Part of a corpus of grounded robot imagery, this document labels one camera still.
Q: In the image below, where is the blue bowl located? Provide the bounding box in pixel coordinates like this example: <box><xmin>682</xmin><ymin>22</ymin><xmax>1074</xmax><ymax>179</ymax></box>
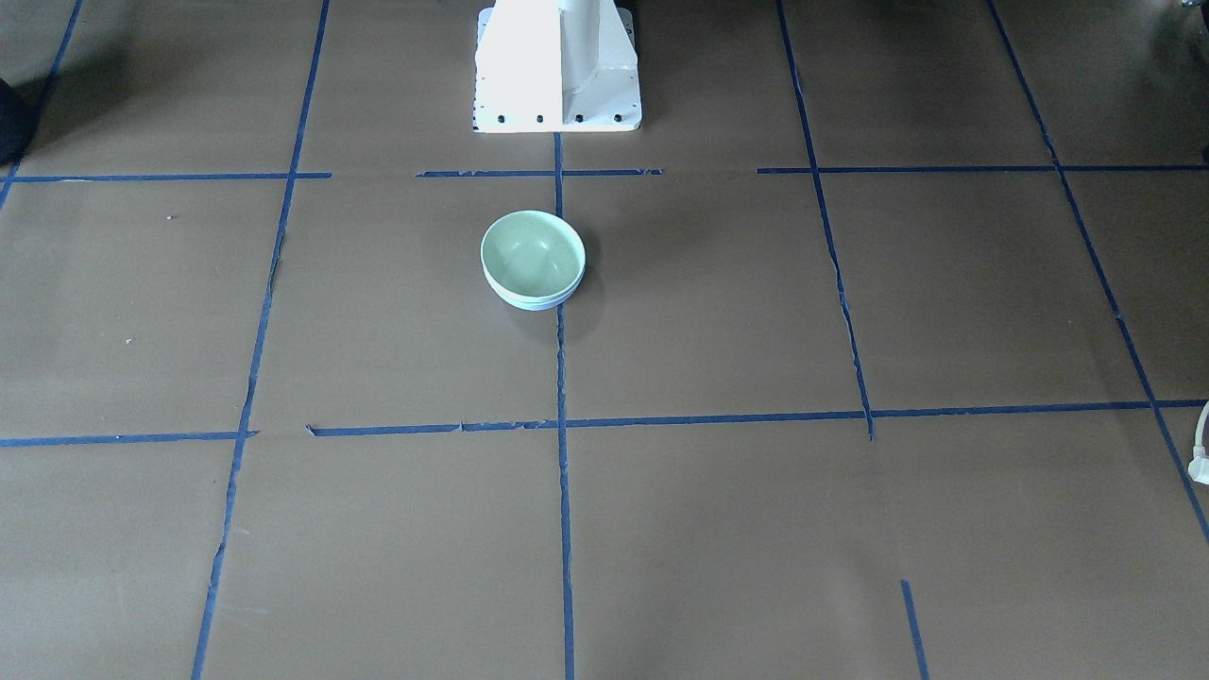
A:
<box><xmin>484</xmin><ymin>267</ymin><xmax>586</xmax><ymax>311</ymax></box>

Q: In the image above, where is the white mounting pillar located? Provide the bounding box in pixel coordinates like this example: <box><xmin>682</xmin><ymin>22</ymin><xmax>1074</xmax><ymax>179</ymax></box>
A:
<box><xmin>472</xmin><ymin>1</ymin><xmax>643</xmax><ymax>134</ymax></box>

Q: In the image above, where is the green bowl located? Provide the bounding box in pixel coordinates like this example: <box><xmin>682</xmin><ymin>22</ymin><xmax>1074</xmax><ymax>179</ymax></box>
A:
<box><xmin>480</xmin><ymin>211</ymin><xmax>588</xmax><ymax>276</ymax></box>

